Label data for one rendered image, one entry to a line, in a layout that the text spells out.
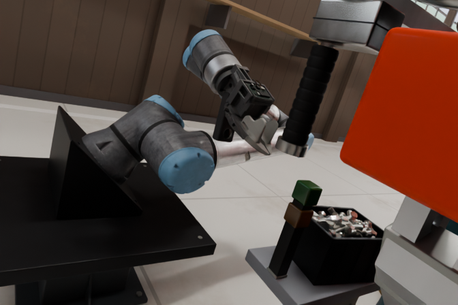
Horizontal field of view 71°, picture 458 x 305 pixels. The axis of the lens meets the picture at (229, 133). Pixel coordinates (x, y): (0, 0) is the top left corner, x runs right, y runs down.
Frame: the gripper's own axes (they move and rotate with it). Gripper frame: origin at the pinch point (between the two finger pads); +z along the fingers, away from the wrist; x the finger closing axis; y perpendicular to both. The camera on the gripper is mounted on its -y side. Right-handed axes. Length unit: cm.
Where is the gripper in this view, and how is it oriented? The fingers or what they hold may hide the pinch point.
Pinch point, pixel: (264, 152)
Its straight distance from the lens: 65.0
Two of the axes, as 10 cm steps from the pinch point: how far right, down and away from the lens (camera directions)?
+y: 5.0, -6.9, -5.2
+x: 7.7, 0.8, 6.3
